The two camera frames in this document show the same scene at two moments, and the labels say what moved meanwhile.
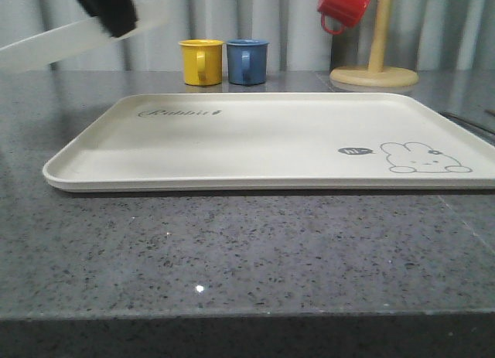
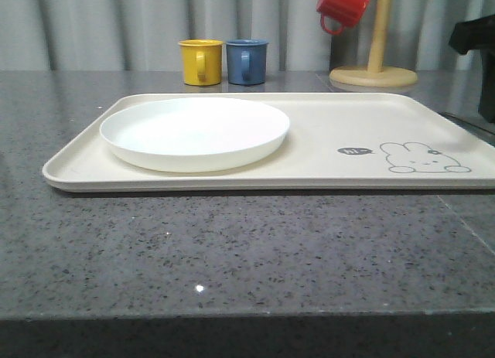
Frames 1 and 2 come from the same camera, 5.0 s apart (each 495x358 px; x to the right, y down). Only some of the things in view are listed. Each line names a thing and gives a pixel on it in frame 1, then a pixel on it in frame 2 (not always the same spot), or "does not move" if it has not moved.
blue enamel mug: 247,60 does not move
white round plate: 73,39 -> 194,134
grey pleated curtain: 438,28 does not move
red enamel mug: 346,5 does not move
